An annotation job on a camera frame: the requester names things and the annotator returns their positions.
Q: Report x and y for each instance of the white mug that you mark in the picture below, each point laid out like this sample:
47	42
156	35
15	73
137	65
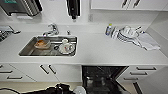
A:
65	45

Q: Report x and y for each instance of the small white bottle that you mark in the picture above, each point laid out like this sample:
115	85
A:
115	32

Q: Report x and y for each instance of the chrome faucet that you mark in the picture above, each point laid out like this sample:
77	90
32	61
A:
51	30

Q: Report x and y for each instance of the white plate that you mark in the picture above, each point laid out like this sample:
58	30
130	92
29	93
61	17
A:
71	50

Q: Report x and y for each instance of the stainless steel dishwasher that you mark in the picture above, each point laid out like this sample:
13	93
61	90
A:
100	80

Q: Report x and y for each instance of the container with orange sponge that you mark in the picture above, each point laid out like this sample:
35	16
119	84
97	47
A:
42	44

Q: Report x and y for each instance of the white drawer unit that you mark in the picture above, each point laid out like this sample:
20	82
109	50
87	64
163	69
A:
10	73
140	73

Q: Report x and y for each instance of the stainless steel sink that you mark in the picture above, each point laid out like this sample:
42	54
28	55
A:
26	51

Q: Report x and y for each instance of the stack of white plates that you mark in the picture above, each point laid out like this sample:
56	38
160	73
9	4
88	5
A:
125	40

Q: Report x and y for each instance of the white wall cabinet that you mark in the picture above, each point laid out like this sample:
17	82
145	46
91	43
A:
106	4

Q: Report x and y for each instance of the black soap dispenser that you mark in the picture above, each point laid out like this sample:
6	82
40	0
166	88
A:
73	8

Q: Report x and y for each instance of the white cups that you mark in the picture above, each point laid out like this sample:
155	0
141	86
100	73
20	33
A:
128	31

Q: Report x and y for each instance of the small chrome sink pump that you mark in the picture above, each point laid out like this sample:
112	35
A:
68	32

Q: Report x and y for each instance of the white two-door base cabinet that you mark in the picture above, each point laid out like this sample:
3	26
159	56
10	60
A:
66	71

